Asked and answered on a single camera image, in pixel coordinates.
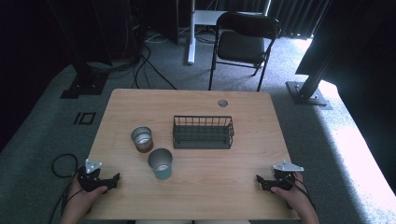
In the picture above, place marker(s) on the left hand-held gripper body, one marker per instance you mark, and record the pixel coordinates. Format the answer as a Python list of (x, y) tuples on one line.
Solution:
[(90, 182)]

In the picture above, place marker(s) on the teal metal cup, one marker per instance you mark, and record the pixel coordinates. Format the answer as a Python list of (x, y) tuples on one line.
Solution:
[(160, 166)]

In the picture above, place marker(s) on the person's left hand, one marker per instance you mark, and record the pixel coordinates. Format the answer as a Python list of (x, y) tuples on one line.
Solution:
[(81, 199)]

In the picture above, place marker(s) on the black folding chair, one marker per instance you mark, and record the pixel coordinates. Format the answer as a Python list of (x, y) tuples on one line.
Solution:
[(241, 46)]

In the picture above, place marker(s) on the black metal stand with bolted base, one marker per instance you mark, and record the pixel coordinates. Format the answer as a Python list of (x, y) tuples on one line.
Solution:
[(306, 93)]

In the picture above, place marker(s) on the grey round table grommet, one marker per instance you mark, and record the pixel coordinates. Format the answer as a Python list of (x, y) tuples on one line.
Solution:
[(223, 103)]

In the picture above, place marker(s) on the brown metal cup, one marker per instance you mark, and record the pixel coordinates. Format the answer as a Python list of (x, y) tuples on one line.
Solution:
[(142, 140)]

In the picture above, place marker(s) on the black drape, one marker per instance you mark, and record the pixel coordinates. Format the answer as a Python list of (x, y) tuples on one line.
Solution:
[(364, 46)]

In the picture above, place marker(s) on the person's right hand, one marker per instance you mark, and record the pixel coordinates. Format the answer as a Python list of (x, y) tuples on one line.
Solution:
[(294, 197)]

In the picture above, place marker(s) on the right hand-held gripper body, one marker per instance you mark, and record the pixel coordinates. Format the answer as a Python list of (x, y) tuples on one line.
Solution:
[(285, 179)]

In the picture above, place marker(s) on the black stand with square base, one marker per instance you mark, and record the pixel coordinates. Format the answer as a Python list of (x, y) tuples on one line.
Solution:
[(84, 84)]

